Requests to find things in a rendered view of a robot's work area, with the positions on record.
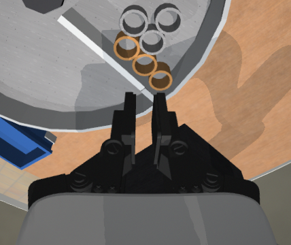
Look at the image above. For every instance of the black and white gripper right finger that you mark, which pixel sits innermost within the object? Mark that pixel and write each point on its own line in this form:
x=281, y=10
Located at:
x=182, y=171

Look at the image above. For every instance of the grey metal bushing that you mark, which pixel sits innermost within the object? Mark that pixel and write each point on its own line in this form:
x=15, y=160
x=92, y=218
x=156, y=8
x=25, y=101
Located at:
x=155, y=48
x=131, y=31
x=173, y=28

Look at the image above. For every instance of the bronze bushing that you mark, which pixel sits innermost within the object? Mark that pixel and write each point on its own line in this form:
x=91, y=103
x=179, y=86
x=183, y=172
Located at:
x=144, y=70
x=163, y=83
x=126, y=54

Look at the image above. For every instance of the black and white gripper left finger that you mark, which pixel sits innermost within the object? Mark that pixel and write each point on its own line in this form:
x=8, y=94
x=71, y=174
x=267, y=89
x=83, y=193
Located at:
x=102, y=173

